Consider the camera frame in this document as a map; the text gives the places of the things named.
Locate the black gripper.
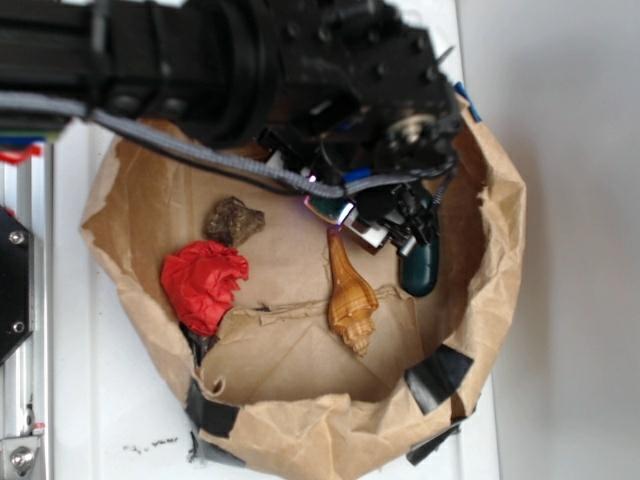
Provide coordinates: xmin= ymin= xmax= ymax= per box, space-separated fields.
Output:
xmin=259 ymin=0 xmax=464 ymax=201

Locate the green and yellow sponge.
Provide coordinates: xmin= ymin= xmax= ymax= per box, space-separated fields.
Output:
xmin=305 ymin=196 xmax=353 ymax=225

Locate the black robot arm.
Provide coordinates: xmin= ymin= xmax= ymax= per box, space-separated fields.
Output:
xmin=1 ymin=1 xmax=461 ymax=198

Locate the brown rough rock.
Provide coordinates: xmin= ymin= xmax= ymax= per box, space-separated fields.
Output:
xmin=204 ymin=197 xmax=266 ymax=248

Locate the dark green oval soap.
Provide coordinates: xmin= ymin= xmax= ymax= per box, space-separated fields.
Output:
xmin=397 ymin=192 xmax=441 ymax=298

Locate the orange spiral seashell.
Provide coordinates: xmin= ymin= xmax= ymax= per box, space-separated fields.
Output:
xmin=327 ymin=230 xmax=379 ymax=356

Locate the crumpled red paper ball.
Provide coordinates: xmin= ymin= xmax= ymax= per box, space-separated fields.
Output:
xmin=160 ymin=240 xmax=249 ymax=337

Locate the brown paper bag basin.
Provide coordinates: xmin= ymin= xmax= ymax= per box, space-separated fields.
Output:
xmin=81 ymin=108 xmax=526 ymax=479

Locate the black mounting plate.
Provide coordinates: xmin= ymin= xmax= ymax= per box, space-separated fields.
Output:
xmin=0 ymin=207 xmax=33 ymax=364

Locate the grey braided cable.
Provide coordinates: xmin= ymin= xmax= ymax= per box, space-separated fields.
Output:
xmin=0 ymin=89 xmax=456 ymax=199

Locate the aluminium frame rail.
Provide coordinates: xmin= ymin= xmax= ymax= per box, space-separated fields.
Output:
xmin=1 ymin=144 xmax=53 ymax=479

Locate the silver corner bracket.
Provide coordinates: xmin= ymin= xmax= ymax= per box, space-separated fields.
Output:
xmin=1 ymin=436 xmax=46 ymax=480

